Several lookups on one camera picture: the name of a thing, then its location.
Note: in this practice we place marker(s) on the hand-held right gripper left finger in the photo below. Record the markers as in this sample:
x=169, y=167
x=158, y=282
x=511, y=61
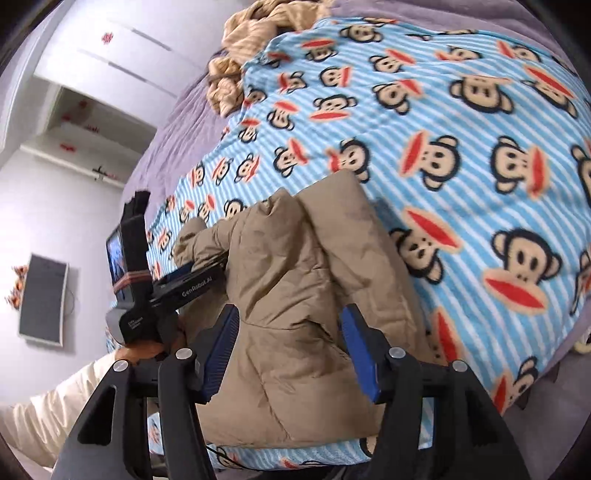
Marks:
x=221, y=341

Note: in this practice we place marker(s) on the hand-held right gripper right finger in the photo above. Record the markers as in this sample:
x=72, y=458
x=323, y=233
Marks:
x=356, y=346

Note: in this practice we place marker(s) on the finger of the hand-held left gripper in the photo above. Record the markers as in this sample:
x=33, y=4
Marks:
x=210, y=265

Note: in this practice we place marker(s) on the beige puffer jacket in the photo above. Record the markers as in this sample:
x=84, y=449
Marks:
x=286, y=286

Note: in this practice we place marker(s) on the person's left forearm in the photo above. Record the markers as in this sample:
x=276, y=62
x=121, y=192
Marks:
x=46, y=415

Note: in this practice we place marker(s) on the person's left hand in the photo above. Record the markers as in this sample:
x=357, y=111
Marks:
x=138, y=353

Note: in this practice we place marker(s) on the purple quilted bed cover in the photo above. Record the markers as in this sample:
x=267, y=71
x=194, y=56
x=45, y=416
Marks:
x=184, y=138

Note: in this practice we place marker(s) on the red paper decoration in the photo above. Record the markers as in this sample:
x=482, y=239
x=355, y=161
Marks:
x=107, y=37

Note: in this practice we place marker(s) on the beige striped cloth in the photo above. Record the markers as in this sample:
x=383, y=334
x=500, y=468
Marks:
x=249, y=27

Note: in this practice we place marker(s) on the striped monkey print blanket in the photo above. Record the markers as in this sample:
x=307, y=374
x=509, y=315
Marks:
x=461, y=115

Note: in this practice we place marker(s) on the wall monitor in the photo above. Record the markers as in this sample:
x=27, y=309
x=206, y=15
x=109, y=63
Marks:
x=41, y=300

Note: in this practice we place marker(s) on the orange wall ornament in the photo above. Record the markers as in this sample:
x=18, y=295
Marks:
x=17, y=286

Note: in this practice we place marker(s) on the white wall cabinet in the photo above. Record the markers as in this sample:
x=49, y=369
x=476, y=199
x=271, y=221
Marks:
x=115, y=60

